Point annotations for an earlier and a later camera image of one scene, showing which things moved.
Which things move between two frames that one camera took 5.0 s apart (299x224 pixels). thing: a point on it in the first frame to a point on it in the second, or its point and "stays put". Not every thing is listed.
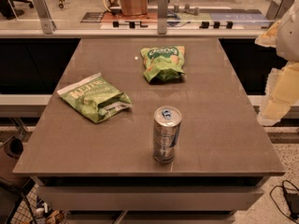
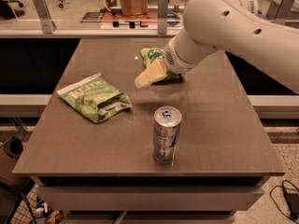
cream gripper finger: x=281 y=93 to x=156 y=71
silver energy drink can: x=167 y=123 stays put
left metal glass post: x=47 y=21 stays put
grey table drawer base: x=149 y=199 stays put
